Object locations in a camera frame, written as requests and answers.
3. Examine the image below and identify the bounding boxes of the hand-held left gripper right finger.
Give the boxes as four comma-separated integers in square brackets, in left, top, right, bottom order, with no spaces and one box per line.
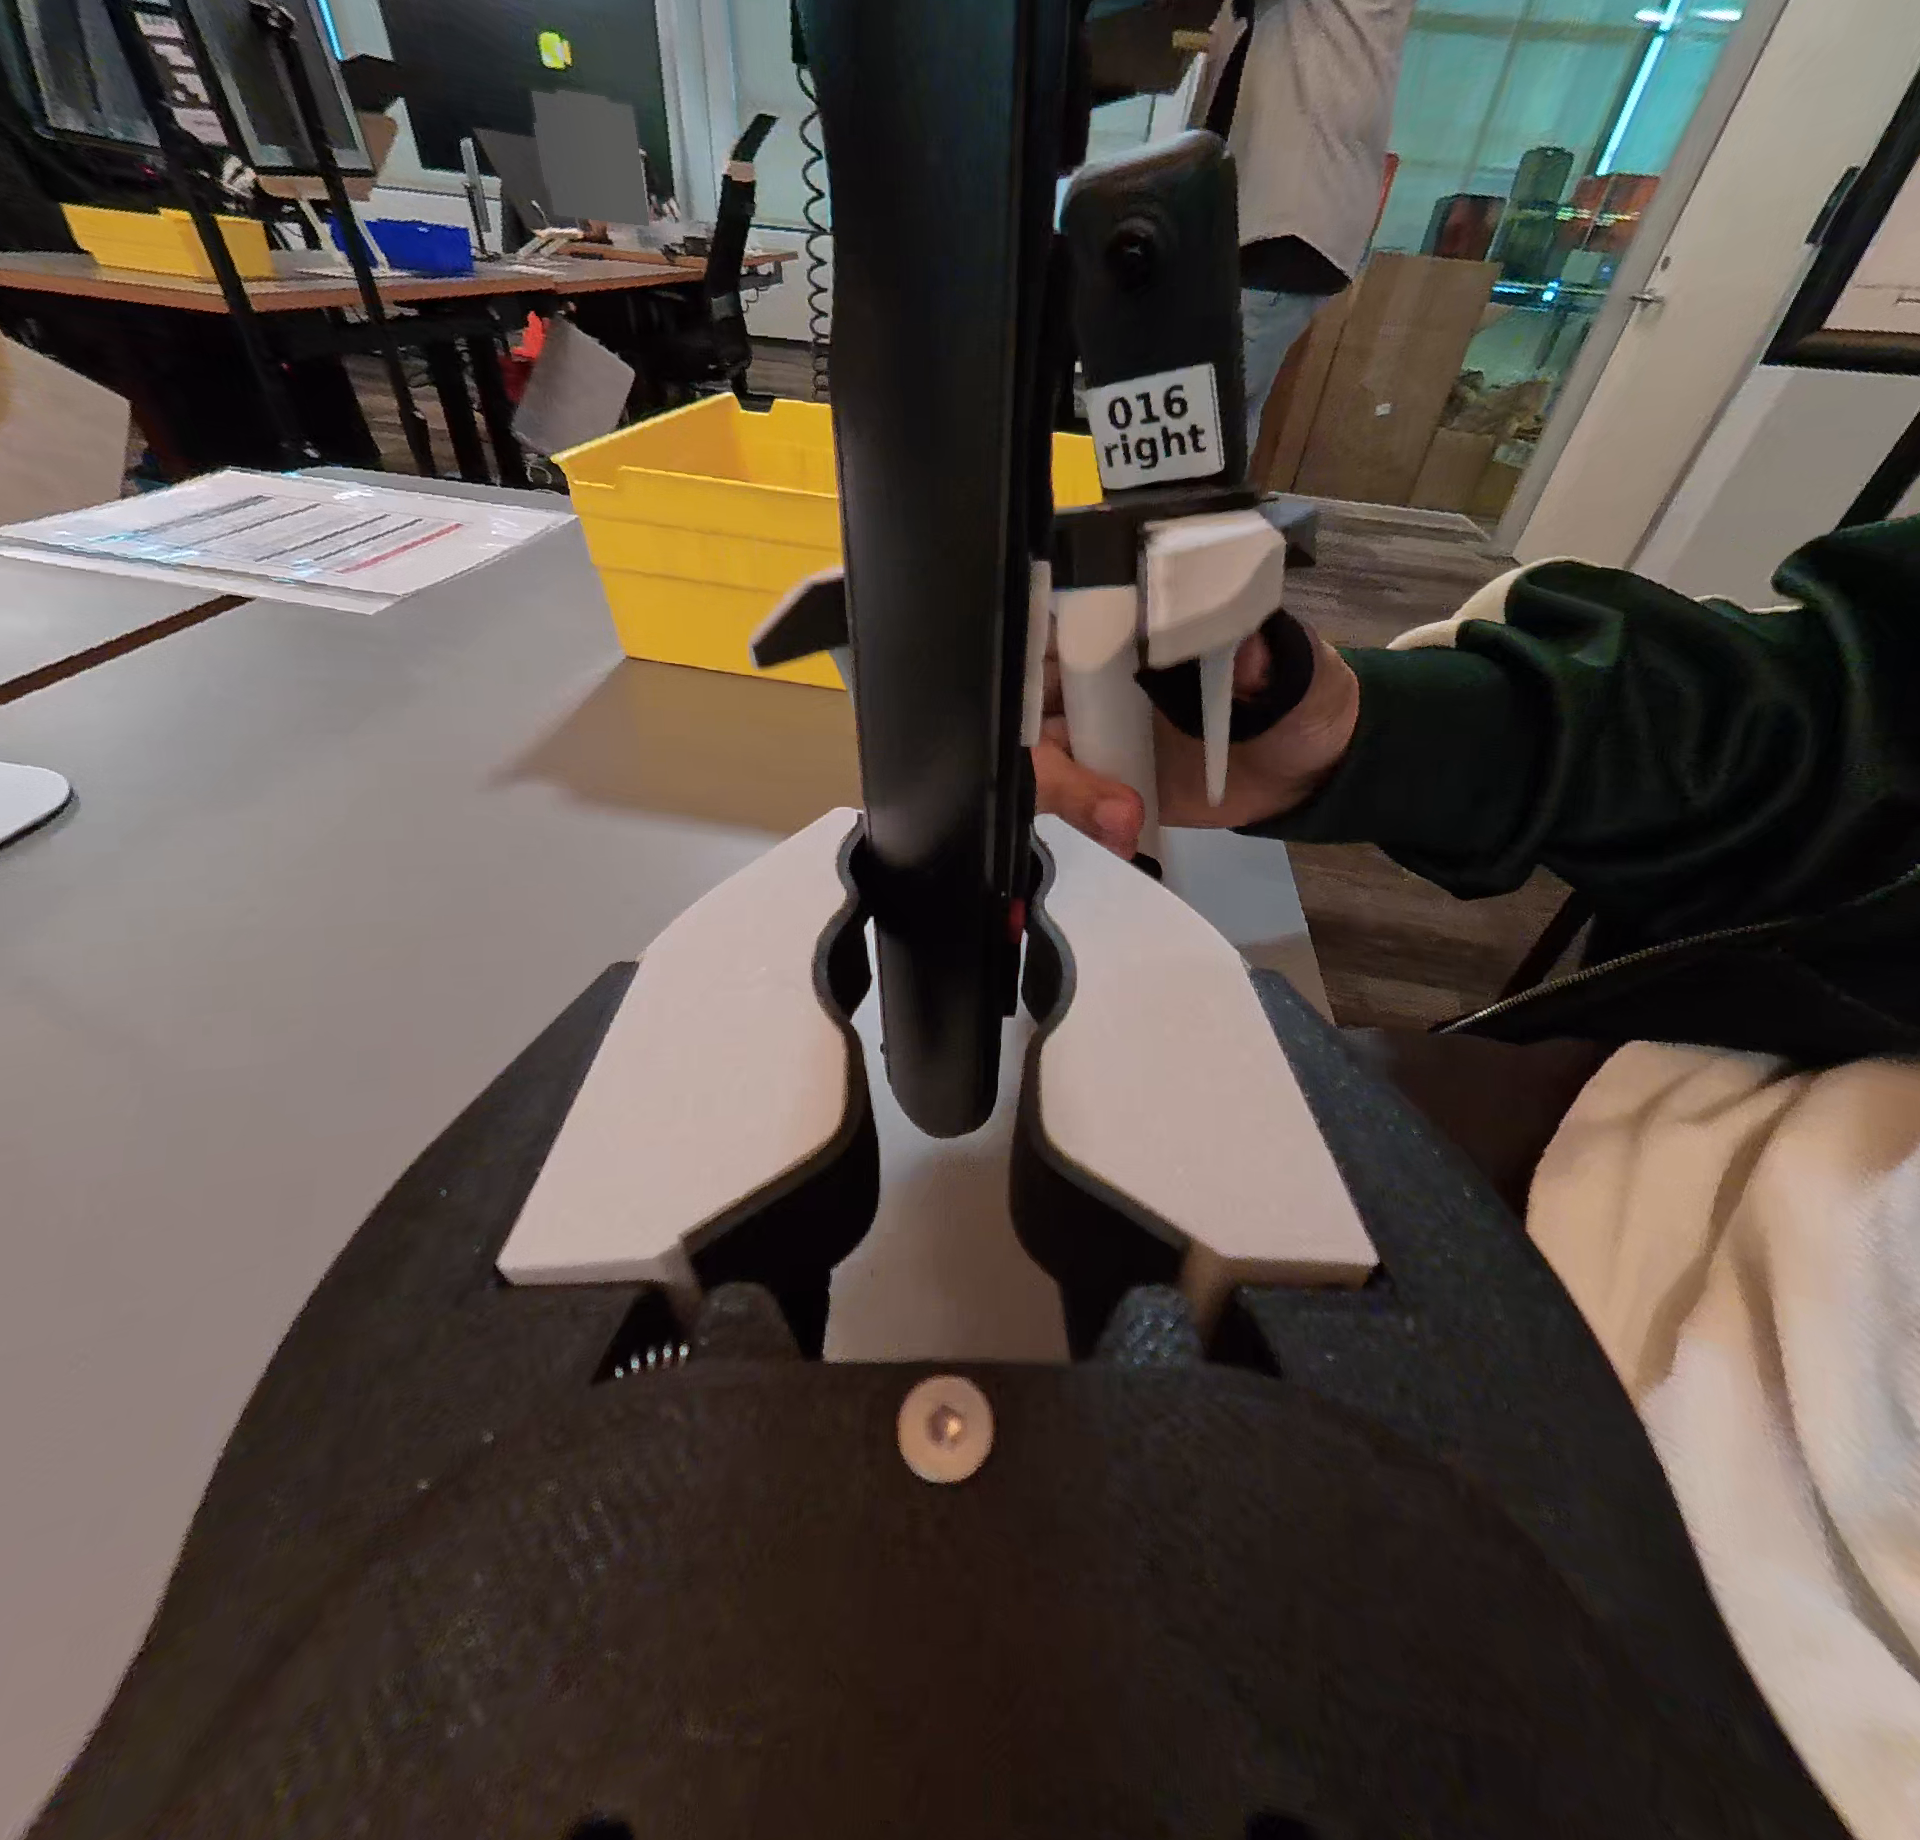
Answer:
[1020,821,1381,1295]

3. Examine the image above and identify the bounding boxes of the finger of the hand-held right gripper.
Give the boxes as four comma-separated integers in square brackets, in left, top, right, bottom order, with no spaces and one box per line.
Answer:
[751,565,858,672]
[1136,511,1293,810]

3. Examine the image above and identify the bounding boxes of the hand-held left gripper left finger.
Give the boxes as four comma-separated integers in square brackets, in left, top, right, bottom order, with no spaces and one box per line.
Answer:
[495,808,878,1289]

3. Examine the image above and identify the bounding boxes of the yellow plastic bin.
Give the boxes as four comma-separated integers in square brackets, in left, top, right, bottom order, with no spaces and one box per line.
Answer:
[61,202,279,283]
[552,392,1104,695]

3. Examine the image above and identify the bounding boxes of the person's right forearm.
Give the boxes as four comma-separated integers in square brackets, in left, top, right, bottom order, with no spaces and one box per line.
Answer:
[1245,521,1920,957]

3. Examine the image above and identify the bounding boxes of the person's right hand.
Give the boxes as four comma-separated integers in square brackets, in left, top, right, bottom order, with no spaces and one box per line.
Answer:
[1034,626,1364,863]

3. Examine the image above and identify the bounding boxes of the cardboard sheet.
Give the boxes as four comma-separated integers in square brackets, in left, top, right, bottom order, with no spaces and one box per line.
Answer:
[1251,254,1503,507]

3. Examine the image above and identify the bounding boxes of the grey panel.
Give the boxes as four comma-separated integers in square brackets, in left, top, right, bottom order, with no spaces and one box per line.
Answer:
[512,318,639,455]

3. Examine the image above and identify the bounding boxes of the black office chair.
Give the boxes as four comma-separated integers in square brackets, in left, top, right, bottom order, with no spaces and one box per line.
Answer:
[660,112,783,388]

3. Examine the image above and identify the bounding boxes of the printed paper sheet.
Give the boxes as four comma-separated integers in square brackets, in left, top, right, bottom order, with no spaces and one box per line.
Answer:
[0,468,579,616]

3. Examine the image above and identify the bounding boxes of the blue plastic bin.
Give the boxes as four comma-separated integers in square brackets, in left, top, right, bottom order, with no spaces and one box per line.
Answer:
[329,215,473,278]

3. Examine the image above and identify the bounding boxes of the dark green jacket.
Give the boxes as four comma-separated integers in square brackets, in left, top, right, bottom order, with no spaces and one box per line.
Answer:
[1440,850,1920,1078]

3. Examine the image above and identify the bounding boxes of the cream trousers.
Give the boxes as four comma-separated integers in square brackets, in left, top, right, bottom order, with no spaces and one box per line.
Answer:
[1521,1037,1920,1840]

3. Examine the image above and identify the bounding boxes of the black monitor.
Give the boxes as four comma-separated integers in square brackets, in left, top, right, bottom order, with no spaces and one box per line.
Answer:
[362,0,678,209]

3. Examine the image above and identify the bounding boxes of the screen on stand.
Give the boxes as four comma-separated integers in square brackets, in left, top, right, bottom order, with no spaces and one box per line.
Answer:
[0,0,378,470]

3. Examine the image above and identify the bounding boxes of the coiled cable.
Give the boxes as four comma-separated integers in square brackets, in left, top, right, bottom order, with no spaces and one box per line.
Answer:
[796,63,834,404]

